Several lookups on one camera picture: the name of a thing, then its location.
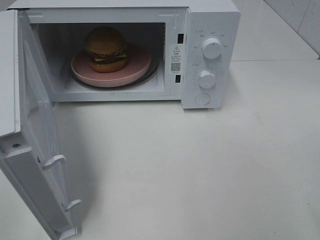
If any white microwave door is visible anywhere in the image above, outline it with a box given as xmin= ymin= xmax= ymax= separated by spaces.
xmin=0 ymin=9 xmax=81 ymax=240

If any burger with lettuce and cheese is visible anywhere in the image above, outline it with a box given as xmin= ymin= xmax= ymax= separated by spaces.
xmin=84 ymin=26 xmax=128 ymax=73

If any white microwave oven body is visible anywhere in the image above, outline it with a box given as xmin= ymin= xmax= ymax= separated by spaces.
xmin=5 ymin=0 xmax=241 ymax=109

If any round white door button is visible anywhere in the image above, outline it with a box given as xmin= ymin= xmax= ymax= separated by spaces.
xmin=194 ymin=93 xmax=211 ymax=106

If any white upper microwave knob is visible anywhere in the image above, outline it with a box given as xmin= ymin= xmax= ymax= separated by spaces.
xmin=201 ymin=36 xmax=222 ymax=60

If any white microwave knob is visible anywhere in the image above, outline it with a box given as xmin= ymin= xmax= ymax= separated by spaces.
xmin=197 ymin=70 xmax=217 ymax=89
xmin=201 ymin=36 xmax=222 ymax=60

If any glass microwave turntable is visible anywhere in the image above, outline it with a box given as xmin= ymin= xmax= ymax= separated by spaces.
xmin=71 ymin=55 xmax=158 ymax=89

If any white lower microwave knob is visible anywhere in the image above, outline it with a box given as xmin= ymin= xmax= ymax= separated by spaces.
xmin=197 ymin=70 xmax=217 ymax=89

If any pink round plate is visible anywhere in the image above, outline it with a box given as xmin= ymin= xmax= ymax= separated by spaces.
xmin=71 ymin=43 xmax=152 ymax=88

